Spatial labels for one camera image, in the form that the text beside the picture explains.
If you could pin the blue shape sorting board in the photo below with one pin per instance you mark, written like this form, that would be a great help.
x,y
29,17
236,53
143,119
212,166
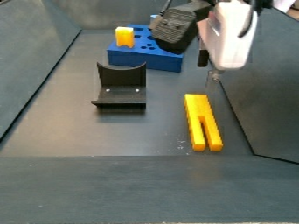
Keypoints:
x,y
144,52

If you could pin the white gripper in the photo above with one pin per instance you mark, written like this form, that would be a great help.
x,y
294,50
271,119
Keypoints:
x,y
227,33

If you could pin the black curved holder stand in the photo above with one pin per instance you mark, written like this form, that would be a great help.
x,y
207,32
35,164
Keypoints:
x,y
121,87

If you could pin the yellow notched block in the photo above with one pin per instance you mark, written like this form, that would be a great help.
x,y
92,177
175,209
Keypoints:
x,y
124,36

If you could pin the light blue cylinder peg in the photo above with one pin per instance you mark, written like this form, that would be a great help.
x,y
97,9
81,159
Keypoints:
x,y
152,18

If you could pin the yellow double-square fork block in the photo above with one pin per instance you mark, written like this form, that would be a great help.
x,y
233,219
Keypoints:
x,y
201,123

